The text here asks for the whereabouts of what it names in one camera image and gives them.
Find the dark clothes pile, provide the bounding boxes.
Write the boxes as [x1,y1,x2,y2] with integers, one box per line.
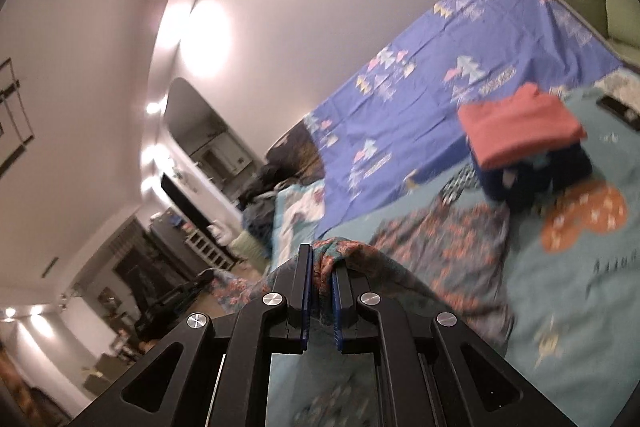
[238,164,296,257]

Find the green cushion left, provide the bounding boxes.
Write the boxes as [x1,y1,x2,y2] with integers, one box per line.
[228,231,271,273]

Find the white plush toy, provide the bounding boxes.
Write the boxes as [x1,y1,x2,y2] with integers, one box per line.
[207,220,236,246]

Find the teal printed bed cover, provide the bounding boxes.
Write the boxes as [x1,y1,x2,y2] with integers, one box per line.
[264,81,640,427]

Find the white patterned quilt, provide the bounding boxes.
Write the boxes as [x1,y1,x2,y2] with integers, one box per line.
[271,180,324,270]

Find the navy star fleece garment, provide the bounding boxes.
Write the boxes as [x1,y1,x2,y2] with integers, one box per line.
[471,143,592,212]

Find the dark headboard with tree picture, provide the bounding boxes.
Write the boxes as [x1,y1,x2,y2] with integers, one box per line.
[265,120,326,185]

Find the folded pink garment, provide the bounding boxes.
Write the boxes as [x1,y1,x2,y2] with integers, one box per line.
[458,82,587,169]

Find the purple tree-print sheet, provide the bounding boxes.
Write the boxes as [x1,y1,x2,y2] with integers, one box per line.
[304,0,620,232]

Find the black remote on bed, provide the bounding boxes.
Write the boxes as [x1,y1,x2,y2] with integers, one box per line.
[597,95,640,132]

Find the green pillow right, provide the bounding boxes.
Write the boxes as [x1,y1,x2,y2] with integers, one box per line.
[564,0,639,66]

